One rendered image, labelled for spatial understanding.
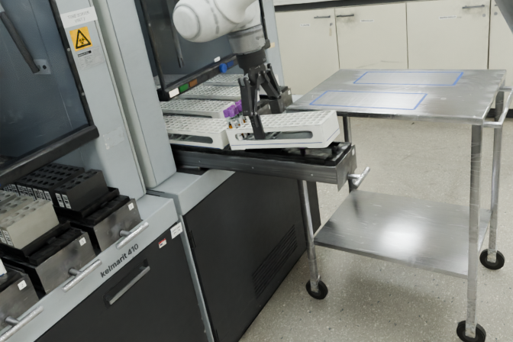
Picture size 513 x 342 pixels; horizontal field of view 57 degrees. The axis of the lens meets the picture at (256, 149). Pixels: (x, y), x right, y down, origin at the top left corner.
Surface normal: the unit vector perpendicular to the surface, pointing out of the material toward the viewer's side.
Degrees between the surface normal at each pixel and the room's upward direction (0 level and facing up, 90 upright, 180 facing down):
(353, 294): 0
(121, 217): 90
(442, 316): 0
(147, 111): 90
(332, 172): 90
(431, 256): 0
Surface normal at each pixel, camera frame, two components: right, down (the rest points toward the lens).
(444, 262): -0.15, -0.91
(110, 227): 0.85, 0.08
